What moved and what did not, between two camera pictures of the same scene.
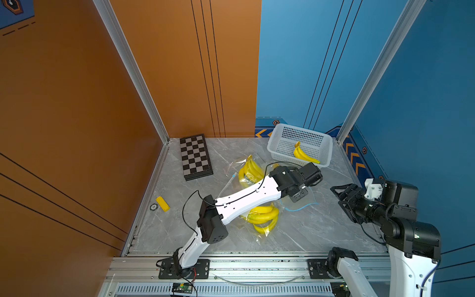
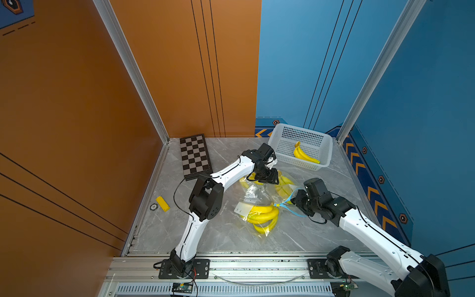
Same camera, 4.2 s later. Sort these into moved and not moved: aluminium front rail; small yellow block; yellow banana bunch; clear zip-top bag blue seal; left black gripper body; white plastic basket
Moved: left black gripper body; clear zip-top bag blue seal
Not moved: aluminium front rail; yellow banana bunch; white plastic basket; small yellow block
